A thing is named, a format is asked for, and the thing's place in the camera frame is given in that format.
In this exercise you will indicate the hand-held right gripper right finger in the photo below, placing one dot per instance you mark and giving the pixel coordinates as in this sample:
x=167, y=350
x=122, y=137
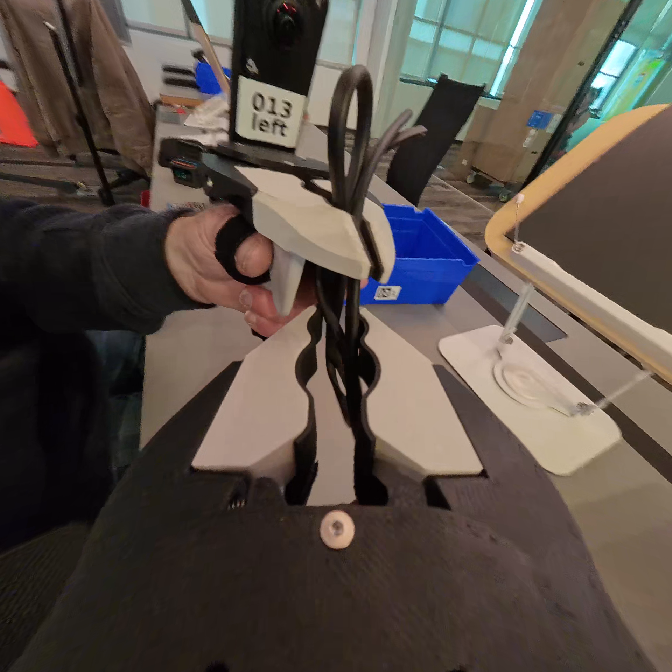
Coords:
x=420, y=420

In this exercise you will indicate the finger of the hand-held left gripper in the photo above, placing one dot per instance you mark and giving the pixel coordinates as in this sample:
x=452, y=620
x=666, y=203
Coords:
x=315, y=226

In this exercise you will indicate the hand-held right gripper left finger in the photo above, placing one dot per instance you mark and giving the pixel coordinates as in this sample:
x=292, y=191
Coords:
x=257, y=420

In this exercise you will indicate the large blue bin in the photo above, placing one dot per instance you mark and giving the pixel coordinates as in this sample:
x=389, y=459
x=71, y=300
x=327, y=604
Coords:
x=425, y=263

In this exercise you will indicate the person's left forearm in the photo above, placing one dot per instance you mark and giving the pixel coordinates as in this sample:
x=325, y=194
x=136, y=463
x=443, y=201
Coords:
x=84, y=263

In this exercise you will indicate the person's left hand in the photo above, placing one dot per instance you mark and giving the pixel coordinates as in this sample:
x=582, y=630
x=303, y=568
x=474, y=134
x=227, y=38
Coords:
x=194, y=257

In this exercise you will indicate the small blue bin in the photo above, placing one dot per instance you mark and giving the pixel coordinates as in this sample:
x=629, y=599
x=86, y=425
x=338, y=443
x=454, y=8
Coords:
x=210, y=79

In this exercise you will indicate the brown padded seat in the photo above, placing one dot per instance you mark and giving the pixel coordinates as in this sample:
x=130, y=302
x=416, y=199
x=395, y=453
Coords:
x=84, y=74

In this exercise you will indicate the cardboard panel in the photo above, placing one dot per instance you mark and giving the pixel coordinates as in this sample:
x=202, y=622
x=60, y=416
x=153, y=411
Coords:
x=546, y=74

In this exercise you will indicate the black mesh chair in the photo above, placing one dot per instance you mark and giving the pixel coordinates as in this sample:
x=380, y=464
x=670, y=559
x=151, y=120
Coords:
x=42, y=599

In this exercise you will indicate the black board with wooden rim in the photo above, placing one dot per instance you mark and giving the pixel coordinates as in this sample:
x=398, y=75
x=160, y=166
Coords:
x=609, y=210

